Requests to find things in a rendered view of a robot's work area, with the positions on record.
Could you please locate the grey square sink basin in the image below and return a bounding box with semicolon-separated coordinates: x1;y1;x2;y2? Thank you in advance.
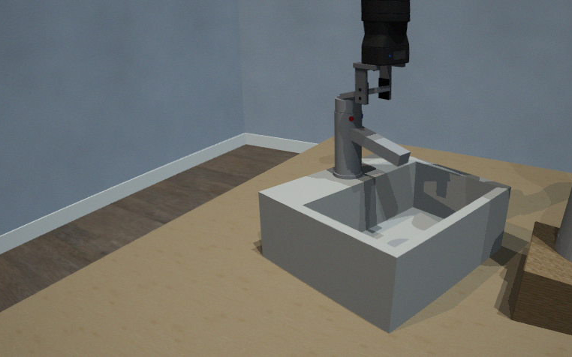
258;154;511;334

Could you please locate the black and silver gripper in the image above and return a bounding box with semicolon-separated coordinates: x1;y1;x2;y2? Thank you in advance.
353;0;410;105

